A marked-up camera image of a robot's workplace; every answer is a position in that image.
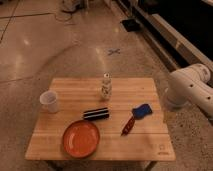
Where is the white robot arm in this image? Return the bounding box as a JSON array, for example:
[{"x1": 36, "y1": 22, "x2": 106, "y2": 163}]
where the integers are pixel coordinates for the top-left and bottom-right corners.
[{"x1": 163, "y1": 63, "x2": 213, "y2": 125}]

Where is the small white patterned bottle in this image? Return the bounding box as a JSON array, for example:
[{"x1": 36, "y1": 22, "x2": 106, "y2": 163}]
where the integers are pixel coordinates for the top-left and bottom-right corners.
[{"x1": 101, "y1": 73, "x2": 112, "y2": 100}]

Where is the black striped rectangular block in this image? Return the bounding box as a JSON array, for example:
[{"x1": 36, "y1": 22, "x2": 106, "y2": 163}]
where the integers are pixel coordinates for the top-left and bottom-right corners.
[{"x1": 83, "y1": 108, "x2": 109, "y2": 121}]

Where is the wooden folding table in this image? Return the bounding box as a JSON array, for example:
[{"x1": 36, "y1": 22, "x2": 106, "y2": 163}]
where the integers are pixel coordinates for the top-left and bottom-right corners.
[{"x1": 25, "y1": 78, "x2": 176, "y2": 161}]

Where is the orange plate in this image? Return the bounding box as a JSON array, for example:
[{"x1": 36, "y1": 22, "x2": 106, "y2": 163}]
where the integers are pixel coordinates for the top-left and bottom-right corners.
[{"x1": 62, "y1": 120, "x2": 100, "y2": 158}]

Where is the clear plastic cup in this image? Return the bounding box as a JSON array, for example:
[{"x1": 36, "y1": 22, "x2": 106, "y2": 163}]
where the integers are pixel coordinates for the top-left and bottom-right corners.
[{"x1": 39, "y1": 90, "x2": 59, "y2": 113}]

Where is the black floor mat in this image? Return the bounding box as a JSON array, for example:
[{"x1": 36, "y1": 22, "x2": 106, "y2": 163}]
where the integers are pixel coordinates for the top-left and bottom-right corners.
[{"x1": 121, "y1": 19, "x2": 140, "y2": 32}]

